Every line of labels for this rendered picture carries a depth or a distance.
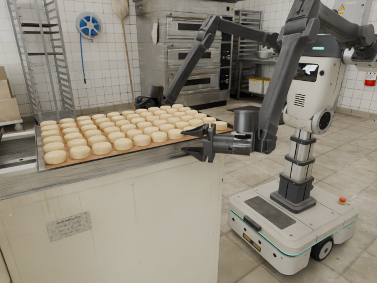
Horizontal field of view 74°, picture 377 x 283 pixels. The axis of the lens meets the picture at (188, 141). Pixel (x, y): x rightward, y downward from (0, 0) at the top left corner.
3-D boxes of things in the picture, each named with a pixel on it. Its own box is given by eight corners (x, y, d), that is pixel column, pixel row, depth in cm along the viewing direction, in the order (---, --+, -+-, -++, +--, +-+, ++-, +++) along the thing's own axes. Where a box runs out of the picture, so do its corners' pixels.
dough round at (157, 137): (170, 139, 78) (170, 133, 77) (160, 144, 74) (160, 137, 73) (157, 136, 81) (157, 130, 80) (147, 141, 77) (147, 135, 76)
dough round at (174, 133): (165, 136, 81) (165, 129, 80) (178, 133, 83) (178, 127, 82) (172, 140, 77) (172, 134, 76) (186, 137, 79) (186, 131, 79)
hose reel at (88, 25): (106, 81, 456) (99, 13, 416) (110, 81, 443) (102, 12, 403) (82, 82, 433) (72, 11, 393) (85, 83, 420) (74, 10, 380)
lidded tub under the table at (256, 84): (246, 90, 547) (247, 78, 537) (261, 88, 571) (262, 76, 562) (260, 92, 517) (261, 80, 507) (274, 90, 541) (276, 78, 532)
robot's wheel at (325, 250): (309, 238, 141) (319, 245, 136) (327, 228, 148) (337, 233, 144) (306, 260, 147) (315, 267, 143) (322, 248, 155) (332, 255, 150)
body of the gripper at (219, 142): (205, 163, 72) (231, 165, 71) (205, 129, 69) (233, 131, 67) (209, 154, 78) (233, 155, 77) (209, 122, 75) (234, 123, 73)
